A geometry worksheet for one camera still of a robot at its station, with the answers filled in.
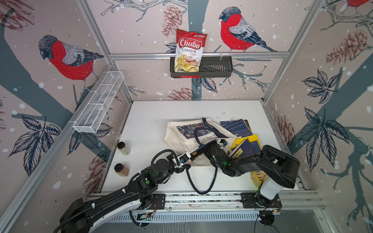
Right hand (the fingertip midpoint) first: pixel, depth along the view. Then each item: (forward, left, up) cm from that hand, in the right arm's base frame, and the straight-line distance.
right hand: (202, 147), depth 90 cm
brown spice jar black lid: (-17, +44, +6) cm, 47 cm away
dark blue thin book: (+16, -24, +1) cm, 29 cm away
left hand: (-8, +8, +13) cm, 17 cm away
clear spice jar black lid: (-5, +47, +5) cm, 48 cm away
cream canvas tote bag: (-1, +10, +15) cm, 18 cm away
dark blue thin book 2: (-1, -28, +2) cm, 28 cm away
